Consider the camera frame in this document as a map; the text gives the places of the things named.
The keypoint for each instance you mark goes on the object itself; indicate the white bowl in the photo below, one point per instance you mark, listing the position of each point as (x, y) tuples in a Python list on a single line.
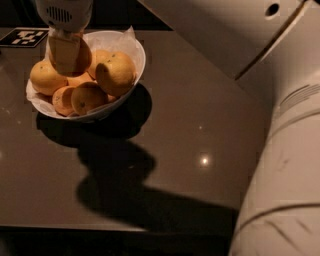
[(140, 63)]

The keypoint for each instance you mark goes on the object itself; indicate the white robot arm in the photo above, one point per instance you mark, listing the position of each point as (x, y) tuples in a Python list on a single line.
[(270, 48)]

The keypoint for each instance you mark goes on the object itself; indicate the large front right orange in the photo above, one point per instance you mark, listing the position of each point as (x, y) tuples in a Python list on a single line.
[(116, 74)]

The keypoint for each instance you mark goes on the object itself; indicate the white paper liner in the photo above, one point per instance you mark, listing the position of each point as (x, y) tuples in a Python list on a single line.
[(126, 38)]

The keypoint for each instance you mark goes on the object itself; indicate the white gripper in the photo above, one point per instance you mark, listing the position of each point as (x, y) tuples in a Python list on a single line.
[(64, 15)]

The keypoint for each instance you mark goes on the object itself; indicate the hidden middle orange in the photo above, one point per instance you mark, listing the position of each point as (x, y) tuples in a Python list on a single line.
[(76, 81)]

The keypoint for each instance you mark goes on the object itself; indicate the front left small orange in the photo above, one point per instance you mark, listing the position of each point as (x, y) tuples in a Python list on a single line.
[(61, 101)]

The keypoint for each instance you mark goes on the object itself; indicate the black white fiducial marker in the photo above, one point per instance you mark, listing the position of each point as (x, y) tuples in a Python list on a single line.
[(23, 38)]

